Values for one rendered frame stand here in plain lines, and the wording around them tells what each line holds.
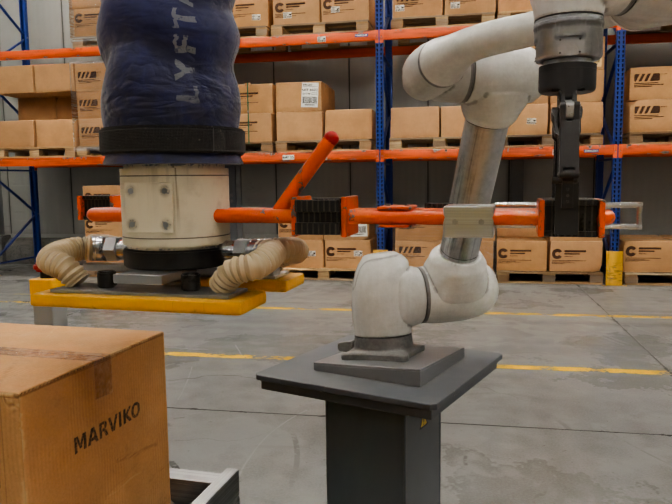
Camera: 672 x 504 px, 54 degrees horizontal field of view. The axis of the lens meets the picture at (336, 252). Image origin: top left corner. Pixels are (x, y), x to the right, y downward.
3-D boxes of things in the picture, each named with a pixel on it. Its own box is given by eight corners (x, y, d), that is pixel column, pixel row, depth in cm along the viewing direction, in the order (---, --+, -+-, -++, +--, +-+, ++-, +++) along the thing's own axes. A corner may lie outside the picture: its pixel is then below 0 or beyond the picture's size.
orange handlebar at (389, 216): (24, 225, 112) (22, 204, 111) (124, 215, 141) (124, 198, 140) (618, 232, 88) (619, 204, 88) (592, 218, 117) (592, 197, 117)
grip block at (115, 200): (77, 220, 137) (76, 195, 137) (102, 217, 146) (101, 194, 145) (113, 220, 135) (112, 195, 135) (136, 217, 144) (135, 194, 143)
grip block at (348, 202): (289, 237, 98) (288, 197, 97) (309, 231, 107) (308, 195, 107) (344, 238, 96) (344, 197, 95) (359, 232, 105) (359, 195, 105)
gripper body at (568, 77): (537, 70, 96) (536, 135, 97) (539, 60, 88) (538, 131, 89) (593, 67, 94) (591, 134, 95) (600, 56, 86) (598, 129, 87)
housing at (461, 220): (442, 237, 94) (442, 205, 93) (447, 233, 100) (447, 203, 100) (493, 238, 92) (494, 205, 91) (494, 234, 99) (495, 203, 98)
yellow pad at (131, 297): (29, 306, 99) (27, 273, 99) (72, 295, 109) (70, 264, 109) (241, 316, 91) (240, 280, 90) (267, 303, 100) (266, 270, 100)
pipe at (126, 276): (37, 280, 101) (34, 243, 100) (128, 260, 125) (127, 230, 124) (246, 288, 92) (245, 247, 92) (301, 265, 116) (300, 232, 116)
